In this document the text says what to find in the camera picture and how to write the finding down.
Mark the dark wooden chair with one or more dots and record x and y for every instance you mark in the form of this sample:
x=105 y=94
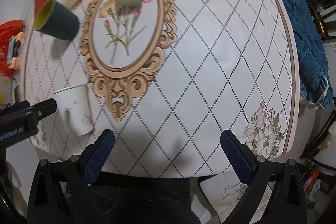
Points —
x=323 y=14

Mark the orange packaged box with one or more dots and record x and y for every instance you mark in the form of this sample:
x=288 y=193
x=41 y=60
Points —
x=14 y=51

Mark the blue quilted blanket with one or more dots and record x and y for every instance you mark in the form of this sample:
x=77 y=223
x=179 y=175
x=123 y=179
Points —
x=315 y=85

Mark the floral diamond pattern tablecloth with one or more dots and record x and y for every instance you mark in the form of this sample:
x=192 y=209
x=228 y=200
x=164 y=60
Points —
x=167 y=77

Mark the dark green cup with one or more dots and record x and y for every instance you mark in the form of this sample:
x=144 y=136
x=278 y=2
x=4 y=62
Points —
x=57 y=21

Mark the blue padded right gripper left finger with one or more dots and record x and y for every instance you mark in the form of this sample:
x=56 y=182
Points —
x=95 y=155

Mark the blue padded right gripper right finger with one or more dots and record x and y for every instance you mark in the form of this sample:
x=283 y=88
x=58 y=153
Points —
x=239 y=156

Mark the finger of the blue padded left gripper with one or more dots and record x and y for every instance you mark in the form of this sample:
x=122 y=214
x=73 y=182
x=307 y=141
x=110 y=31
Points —
x=42 y=109

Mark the red plastic bag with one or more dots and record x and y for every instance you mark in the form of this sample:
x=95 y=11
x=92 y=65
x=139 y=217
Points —
x=9 y=29

